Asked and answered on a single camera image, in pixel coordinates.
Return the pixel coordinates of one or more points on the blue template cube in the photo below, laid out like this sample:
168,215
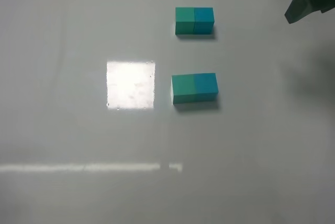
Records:
204,20

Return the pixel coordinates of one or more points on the green template cube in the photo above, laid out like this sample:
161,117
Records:
184,20

